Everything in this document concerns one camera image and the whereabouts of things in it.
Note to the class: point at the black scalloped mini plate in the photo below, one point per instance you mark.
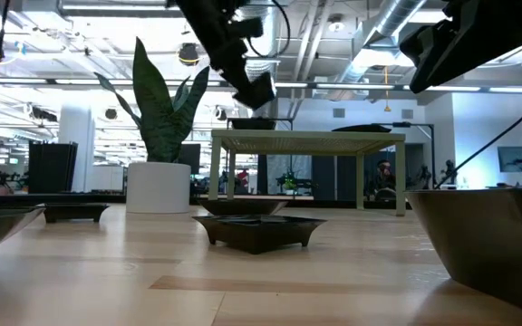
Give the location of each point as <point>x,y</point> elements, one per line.
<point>361,129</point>

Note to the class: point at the black square mini plate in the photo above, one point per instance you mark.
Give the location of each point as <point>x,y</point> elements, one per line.
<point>258,235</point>
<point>76,212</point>

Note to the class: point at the snake plant in white pot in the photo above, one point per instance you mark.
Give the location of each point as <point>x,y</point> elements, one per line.
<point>159,188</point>

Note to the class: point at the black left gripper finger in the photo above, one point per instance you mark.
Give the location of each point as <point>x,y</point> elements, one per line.
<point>240,88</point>
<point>260,93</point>

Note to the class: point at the silver ventilation duct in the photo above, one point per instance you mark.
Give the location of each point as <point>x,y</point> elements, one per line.
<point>392,18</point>

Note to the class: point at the person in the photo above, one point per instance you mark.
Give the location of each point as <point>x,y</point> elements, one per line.
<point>243,179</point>
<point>383,181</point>

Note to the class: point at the black aluminium table frame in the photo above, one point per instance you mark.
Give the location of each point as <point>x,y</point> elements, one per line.
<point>84,198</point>

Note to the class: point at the green perforated metal shelf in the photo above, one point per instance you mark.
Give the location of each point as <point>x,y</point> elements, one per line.
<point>306,141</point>

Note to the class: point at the wall monitor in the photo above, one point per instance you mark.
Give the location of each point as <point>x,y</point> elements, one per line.
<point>517,158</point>

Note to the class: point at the black background frame stand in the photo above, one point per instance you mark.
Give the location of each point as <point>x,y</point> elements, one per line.
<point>401,124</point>

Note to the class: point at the black flower-shaped mini bowl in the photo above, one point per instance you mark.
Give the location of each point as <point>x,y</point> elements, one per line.
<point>242,207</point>

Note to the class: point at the black cabinet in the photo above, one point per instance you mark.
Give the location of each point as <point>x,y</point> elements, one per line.
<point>52,167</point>

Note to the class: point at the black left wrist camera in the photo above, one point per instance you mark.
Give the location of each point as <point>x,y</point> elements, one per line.
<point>251,28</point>

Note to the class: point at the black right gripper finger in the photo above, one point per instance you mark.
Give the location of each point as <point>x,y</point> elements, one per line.
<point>428,41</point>
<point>451,59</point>

